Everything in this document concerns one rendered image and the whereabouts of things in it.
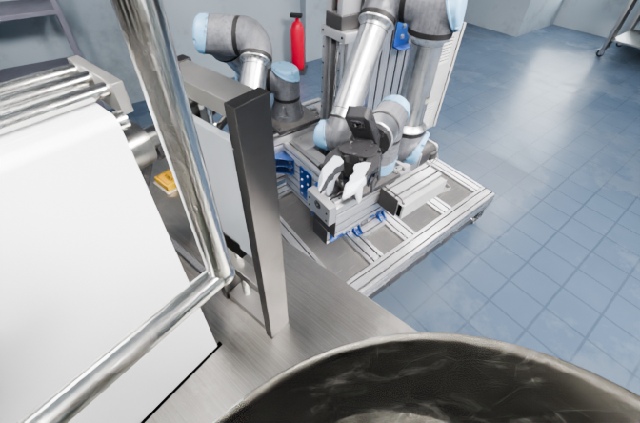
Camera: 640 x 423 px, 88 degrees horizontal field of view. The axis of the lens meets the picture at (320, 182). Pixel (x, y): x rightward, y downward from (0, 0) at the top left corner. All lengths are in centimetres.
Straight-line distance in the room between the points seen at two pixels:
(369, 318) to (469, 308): 124
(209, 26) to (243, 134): 76
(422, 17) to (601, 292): 192
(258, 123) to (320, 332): 52
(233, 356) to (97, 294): 36
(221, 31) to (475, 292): 174
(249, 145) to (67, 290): 25
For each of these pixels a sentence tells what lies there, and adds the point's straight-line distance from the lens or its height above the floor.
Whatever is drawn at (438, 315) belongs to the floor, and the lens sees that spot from 191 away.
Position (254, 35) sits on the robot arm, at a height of 128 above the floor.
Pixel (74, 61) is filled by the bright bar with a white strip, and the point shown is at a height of 146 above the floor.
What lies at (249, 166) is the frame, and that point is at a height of 136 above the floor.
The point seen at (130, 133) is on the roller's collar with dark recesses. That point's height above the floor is 136.
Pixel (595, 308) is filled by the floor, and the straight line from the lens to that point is 235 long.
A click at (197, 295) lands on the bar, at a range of 23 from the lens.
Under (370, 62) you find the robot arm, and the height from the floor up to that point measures 128.
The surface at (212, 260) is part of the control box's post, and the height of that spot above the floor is 144.
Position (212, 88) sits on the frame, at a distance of 39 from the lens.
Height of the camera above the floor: 161
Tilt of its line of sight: 42 degrees down
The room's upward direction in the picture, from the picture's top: 2 degrees clockwise
